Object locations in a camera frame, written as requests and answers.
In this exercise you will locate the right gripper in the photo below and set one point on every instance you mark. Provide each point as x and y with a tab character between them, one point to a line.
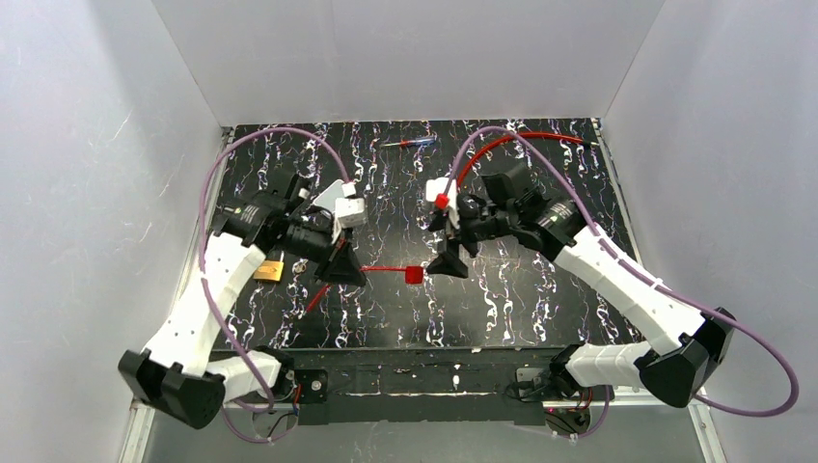
457	241

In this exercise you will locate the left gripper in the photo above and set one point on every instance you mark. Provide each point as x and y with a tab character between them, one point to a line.
334	252

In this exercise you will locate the red cable tie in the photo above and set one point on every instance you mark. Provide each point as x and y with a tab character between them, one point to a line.
412	275

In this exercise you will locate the brass padlock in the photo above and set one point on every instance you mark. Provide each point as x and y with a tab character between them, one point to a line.
270	270

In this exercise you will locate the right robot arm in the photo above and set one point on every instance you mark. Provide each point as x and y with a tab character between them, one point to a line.
681	346

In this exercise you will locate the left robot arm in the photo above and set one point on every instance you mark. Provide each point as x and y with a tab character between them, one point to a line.
174	373

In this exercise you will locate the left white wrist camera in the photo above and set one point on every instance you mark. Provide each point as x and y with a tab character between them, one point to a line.
342	203

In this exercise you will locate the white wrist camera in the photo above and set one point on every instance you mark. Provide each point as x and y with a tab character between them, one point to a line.
342	203
440	195

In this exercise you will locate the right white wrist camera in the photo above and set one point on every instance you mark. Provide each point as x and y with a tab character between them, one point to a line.
440	195

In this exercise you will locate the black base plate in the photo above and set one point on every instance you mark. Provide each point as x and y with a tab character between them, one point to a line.
456	384

